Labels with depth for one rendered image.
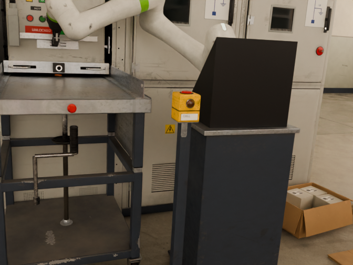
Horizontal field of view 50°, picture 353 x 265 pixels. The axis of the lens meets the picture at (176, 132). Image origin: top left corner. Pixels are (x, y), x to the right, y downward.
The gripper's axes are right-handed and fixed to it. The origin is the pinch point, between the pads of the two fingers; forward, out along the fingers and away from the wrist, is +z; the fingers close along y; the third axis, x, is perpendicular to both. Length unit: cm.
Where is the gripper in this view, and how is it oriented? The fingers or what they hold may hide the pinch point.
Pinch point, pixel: (54, 41)
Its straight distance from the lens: 209.4
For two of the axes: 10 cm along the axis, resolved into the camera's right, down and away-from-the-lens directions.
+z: -3.3, 2.7, 9.0
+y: 1.2, 9.6, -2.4
